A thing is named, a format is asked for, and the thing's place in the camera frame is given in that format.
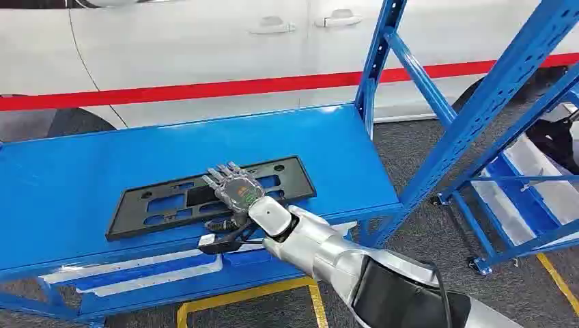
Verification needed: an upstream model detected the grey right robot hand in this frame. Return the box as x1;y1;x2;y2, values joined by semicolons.
201;161;266;232

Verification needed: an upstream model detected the black licence plate frame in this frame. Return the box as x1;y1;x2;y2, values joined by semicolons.
104;155;317;242

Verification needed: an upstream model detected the yellow floor tape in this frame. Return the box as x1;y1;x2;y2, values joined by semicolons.
535;251;579;316
175;276;329;328

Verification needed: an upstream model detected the red barrier band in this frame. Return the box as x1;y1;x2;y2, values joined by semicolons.
0;52;579;113

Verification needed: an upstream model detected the blue metal shelf rack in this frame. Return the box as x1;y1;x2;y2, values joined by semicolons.
0;0;579;328

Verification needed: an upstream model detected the white car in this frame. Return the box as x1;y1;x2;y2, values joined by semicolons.
0;0;579;132

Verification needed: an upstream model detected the black car tyre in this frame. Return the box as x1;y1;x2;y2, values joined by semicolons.
451;65;571;115
44;107;117;139

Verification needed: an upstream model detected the blue rack with pale boards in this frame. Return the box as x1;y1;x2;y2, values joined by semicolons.
429;63;579;277

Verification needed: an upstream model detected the black bulky object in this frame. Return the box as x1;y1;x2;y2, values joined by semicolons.
525;109;579;176

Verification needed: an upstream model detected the black wrist bracket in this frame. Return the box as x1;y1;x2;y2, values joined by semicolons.
197;225;255;256

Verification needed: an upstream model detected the white car door handle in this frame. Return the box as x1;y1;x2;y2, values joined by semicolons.
314;8;364;29
249;16;298;36

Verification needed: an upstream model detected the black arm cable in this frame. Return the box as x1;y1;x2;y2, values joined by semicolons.
419;259;455;328

